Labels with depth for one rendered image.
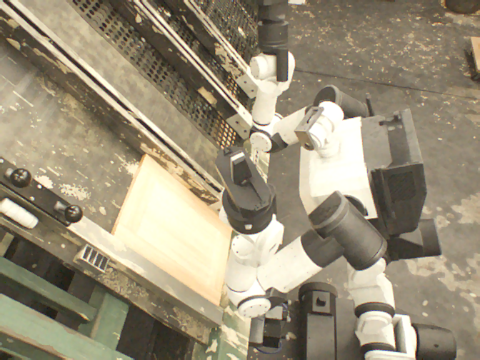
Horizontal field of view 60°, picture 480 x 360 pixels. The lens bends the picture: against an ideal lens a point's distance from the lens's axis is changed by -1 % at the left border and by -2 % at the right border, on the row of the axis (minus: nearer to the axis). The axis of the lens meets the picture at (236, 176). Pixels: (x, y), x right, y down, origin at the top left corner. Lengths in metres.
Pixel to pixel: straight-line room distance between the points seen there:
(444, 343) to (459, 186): 1.39
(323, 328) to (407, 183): 1.17
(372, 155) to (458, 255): 1.79
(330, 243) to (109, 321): 0.56
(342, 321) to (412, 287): 0.56
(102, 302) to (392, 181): 0.75
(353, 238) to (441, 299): 1.67
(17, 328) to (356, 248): 0.68
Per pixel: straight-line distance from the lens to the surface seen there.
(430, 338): 2.01
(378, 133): 1.09
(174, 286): 1.16
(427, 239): 1.34
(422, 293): 2.54
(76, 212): 0.88
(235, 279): 0.95
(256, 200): 0.65
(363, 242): 0.94
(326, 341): 2.06
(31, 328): 0.91
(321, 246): 0.94
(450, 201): 3.02
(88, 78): 1.19
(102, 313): 1.10
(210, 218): 1.38
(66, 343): 0.94
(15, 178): 0.85
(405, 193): 1.07
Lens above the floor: 2.07
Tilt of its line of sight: 47 degrees down
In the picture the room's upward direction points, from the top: straight up
